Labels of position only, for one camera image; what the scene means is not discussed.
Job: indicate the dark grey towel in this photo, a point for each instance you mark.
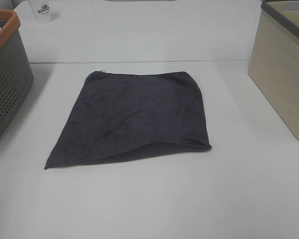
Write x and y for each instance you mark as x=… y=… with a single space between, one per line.
x=125 y=117

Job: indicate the beige basket with grey rim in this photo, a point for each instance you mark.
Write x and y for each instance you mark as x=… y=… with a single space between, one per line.
x=274 y=65

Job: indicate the grey perforated basket orange rim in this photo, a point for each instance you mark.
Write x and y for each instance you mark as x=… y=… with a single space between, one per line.
x=16 y=77

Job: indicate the white paper cup green logo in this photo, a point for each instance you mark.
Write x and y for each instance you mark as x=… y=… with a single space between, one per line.
x=41 y=10

